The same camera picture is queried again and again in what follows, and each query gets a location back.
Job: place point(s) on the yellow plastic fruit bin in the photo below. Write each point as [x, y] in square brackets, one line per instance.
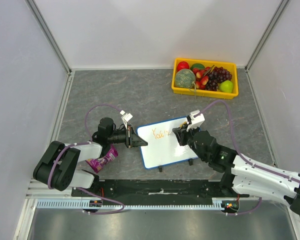
[231, 67]

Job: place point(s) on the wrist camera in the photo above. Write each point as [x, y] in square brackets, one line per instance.
[125, 117]
[194, 120]

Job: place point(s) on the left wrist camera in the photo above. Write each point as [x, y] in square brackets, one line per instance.
[125, 117]

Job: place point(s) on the green round fruit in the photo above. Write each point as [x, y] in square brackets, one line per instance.
[197, 66]

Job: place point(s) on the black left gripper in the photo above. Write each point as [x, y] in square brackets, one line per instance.
[132, 140]

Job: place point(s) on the white orange marker pen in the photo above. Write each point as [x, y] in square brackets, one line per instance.
[181, 125]

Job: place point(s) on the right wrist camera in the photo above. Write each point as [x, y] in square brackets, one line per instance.
[194, 120]

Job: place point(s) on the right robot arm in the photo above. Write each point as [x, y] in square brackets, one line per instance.
[241, 174]

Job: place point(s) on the blue framed whiteboard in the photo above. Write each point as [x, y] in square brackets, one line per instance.
[163, 147]

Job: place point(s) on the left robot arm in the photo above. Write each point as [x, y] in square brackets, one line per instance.
[77, 164]

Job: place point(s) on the red apple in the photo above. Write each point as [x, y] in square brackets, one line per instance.
[182, 65]

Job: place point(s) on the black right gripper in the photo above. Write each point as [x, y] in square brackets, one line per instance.
[184, 135]

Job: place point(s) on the green pear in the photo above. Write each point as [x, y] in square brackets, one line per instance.
[226, 86]

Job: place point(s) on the green netted melon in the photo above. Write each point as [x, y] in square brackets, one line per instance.
[184, 78]

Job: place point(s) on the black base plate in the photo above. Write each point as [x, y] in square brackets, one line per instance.
[161, 191]

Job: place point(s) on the dark purple grape bunch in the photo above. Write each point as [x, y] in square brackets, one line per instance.
[217, 76]

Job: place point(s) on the white slotted cable duct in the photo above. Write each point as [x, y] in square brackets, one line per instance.
[89, 204]

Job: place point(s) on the purple snack bag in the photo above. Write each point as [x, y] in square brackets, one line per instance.
[97, 164]

